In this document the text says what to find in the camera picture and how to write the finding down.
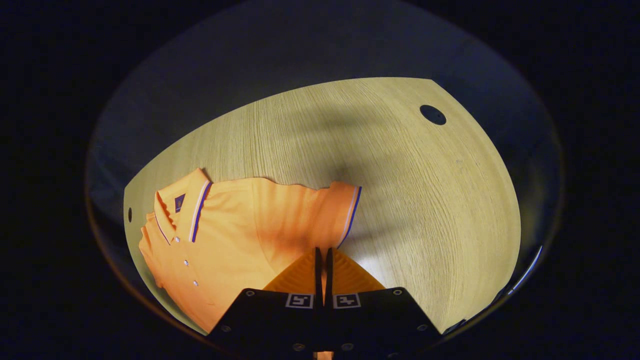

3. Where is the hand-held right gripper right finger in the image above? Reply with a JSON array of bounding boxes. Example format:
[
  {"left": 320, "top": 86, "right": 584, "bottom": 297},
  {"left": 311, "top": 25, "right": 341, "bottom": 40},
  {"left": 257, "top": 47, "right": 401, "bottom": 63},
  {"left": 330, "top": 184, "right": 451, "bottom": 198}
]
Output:
[{"left": 325, "top": 247, "right": 443, "bottom": 360}]

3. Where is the orange T-shirt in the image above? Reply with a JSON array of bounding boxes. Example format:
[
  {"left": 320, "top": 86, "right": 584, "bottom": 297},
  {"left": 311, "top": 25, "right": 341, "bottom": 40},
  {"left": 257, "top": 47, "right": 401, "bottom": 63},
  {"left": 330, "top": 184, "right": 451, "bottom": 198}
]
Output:
[{"left": 138, "top": 167, "right": 362, "bottom": 335}]

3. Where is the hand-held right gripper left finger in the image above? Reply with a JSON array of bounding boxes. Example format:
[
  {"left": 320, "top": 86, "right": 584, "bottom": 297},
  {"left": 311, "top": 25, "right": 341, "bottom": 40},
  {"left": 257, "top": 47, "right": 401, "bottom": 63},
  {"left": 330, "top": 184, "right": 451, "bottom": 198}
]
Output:
[{"left": 207, "top": 247, "right": 325, "bottom": 359}]

